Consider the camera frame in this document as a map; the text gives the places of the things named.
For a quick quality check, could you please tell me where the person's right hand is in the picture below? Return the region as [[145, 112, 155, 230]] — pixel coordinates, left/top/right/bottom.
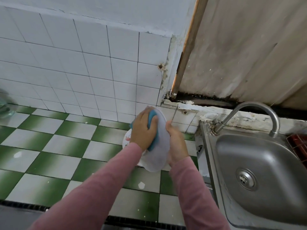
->
[[165, 120, 190, 167]]

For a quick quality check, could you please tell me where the person's left hand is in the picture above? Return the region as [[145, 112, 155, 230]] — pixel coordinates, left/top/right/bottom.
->
[[130, 106, 159, 151]]

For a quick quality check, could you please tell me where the blue cleaning cloth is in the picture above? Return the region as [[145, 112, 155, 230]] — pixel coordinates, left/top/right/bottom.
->
[[146, 110, 161, 152]]

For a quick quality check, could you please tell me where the stack of rose-pattern plates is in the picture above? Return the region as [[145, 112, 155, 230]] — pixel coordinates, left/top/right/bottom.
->
[[122, 108, 172, 173]]

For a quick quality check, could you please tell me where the person's left forearm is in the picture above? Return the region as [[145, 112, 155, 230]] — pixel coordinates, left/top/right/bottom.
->
[[29, 142, 145, 230]]

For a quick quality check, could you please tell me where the person's right forearm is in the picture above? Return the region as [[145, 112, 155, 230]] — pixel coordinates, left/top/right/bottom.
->
[[169, 156, 230, 230]]

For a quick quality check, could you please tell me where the green checkered tile countertop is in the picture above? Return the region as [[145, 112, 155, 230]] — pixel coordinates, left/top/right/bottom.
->
[[0, 104, 202, 223]]

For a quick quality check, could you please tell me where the chrome faucet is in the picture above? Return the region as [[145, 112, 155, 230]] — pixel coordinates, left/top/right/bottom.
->
[[212, 101, 281, 138]]

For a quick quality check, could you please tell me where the stainless steel sink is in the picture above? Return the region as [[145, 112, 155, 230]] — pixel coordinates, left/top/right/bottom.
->
[[197, 121, 307, 230]]

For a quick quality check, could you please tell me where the weathered wooden board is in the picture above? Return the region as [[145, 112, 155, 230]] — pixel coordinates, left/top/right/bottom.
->
[[172, 0, 307, 106]]

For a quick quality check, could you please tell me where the clear bottle with green liquid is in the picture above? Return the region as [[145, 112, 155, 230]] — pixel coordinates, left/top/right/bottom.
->
[[0, 88, 16, 119]]

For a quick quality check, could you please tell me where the wire dish rack red tray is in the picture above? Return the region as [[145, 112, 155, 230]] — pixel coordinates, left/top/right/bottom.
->
[[287, 133, 307, 163]]

